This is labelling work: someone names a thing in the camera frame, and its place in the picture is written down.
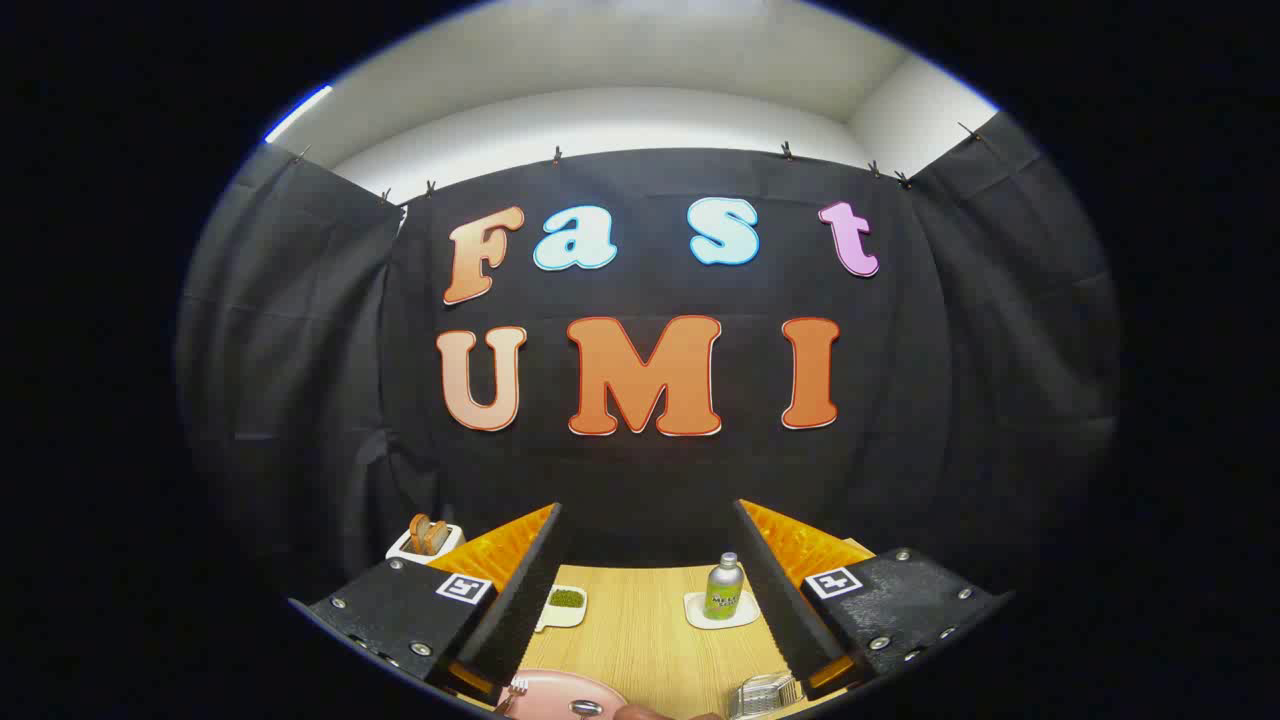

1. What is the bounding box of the row of black cloth clips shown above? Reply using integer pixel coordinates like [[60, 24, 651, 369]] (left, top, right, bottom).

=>
[[292, 120, 986, 206]]

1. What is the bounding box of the metal wire rack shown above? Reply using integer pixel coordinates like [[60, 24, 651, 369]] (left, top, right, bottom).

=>
[[727, 672, 804, 719]]

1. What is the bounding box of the white divided snack dish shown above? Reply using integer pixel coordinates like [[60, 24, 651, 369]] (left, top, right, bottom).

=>
[[535, 585, 589, 633]]

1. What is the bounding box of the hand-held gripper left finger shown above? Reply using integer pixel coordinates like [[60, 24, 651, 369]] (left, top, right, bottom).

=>
[[288, 502, 564, 706]]

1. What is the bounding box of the white toaster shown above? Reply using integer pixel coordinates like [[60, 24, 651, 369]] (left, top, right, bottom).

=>
[[386, 522, 464, 566]]

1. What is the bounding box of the pink plate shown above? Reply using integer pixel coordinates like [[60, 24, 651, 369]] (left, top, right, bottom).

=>
[[497, 668, 629, 720]]

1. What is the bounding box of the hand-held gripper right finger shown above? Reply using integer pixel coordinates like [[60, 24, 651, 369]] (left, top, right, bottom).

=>
[[733, 498, 1013, 703]]

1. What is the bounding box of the metal spoon with brown handle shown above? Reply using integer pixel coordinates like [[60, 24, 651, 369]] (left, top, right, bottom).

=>
[[568, 699, 661, 720]]

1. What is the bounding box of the white square coaster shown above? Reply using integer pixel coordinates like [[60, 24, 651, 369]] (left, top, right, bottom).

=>
[[684, 590, 763, 631]]

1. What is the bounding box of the green soda bottle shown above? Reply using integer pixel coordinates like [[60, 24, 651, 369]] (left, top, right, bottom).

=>
[[703, 552, 746, 621]]

